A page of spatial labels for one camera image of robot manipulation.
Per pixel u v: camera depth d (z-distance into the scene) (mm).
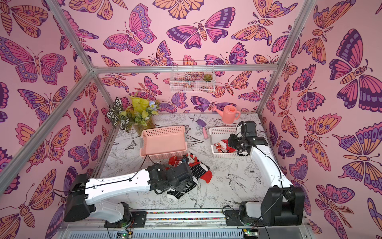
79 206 385
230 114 1080
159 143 1025
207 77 923
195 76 948
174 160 881
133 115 926
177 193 815
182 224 730
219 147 973
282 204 398
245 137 635
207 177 850
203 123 1130
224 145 997
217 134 1049
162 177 508
